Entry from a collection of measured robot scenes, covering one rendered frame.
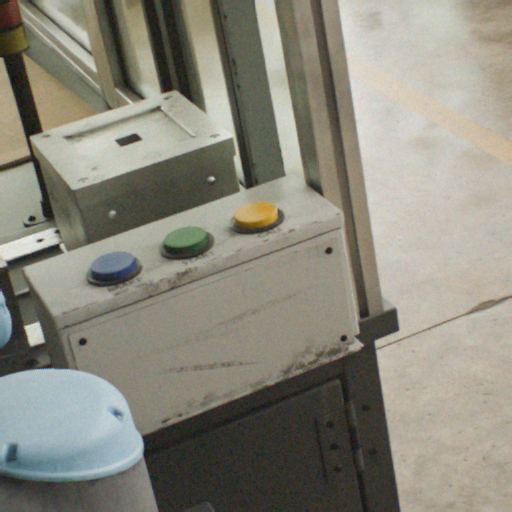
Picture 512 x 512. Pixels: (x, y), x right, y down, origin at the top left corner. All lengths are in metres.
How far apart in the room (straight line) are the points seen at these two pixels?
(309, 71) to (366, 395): 0.37
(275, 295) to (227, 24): 0.26
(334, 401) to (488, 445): 1.01
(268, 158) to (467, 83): 2.52
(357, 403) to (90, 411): 0.57
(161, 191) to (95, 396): 0.53
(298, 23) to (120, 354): 0.33
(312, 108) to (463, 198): 1.98
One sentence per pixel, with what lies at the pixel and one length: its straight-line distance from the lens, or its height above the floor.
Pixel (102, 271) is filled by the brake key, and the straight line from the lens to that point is 1.14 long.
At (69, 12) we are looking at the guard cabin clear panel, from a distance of 2.14.
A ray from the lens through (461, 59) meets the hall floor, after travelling 3.99.
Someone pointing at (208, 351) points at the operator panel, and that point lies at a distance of 1.18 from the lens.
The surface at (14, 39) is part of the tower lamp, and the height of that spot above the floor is 0.99.
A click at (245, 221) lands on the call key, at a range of 1.17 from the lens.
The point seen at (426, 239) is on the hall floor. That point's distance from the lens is 2.99.
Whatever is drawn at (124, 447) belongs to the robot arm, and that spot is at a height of 0.94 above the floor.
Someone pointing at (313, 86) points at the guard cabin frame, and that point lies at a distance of 1.18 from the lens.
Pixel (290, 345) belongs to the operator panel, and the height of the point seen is 0.78.
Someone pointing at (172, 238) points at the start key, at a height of 0.91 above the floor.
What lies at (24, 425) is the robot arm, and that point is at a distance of 0.84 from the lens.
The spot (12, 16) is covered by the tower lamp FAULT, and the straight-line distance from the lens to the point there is 1.55.
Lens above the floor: 1.43
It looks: 28 degrees down
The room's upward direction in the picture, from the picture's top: 11 degrees counter-clockwise
